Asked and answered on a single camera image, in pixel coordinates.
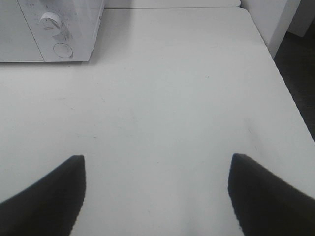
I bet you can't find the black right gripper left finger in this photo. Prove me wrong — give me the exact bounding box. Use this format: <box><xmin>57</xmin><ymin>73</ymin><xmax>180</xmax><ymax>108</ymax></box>
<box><xmin>0</xmin><ymin>155</ymin><xmax>86</xmax><ymax>236</ymax></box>

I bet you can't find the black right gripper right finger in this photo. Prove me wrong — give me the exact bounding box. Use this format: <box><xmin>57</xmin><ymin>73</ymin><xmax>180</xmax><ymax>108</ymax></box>
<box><xmin>227</xmin><ymin>153</ymin><xmax>315</xmax><ymax>236</ymax></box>

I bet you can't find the round white door button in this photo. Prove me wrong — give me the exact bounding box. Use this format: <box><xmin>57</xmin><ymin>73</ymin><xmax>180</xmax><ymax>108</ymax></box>
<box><xmin>53</xmin><ymin>43</ymin><xmax>73</xmax><ymax>58</ymax></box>

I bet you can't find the white microwave door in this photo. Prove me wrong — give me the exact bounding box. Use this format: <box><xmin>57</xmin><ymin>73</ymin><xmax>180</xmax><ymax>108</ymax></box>
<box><xmin>0</xmin><ymin>0</ymin><xmax>43</xmax><ymax>63</ymax></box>

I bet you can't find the white timer knob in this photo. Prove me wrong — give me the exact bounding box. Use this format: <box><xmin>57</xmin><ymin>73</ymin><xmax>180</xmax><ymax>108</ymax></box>
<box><xmin>39</xmin><ymin>12</ymin><xmax>68</xmax><ymax>36</ymax></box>

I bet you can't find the white microwave oven body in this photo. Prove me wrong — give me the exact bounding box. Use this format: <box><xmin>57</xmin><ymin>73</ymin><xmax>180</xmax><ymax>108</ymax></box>
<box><xmin>17</xmin><ymin>0</ymin><xmax>105</xmax><ymax>62</ymax></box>

